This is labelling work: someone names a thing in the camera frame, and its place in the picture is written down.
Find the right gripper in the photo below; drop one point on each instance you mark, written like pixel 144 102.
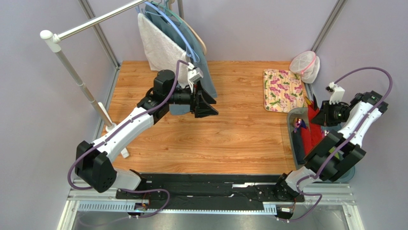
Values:
pixel 325 113

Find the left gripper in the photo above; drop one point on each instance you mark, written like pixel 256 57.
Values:
pixel 199 96

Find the red paper napkin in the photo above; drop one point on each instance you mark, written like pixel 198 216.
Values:
pixel 311 135

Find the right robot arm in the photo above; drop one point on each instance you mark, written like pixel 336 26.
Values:
pixel 338 151

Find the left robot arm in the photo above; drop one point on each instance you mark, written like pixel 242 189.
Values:
pixel 94 161

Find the teal plastic bin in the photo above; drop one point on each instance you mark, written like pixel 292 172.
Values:
pixel 297 146

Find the blue-grey shirt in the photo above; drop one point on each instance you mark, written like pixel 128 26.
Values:
pixel 166 28

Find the floral placemat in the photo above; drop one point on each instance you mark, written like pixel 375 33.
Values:
pixel 283 90

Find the blue plastic hanger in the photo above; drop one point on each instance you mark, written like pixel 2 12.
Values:
pixel 162 14

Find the white mesh laundry bag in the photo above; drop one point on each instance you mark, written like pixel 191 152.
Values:
pixel 307 65

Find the white towel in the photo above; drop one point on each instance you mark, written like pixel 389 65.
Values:
pixel 161 52

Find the green hanger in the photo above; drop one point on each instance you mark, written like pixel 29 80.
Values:
pixel 166 6

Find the wooden hanger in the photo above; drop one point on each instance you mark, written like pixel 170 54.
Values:
pixel 181 16

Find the white clothes rack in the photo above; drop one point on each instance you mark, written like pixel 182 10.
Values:
pixel 52 40

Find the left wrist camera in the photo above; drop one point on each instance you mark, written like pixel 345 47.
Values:
pixel 194 75

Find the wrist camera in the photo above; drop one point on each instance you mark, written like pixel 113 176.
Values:
pixel 336 93
pixel 194 75

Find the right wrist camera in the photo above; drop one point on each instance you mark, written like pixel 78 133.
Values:
pixel 336 93

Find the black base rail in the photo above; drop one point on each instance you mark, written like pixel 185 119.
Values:
pixel 212 192

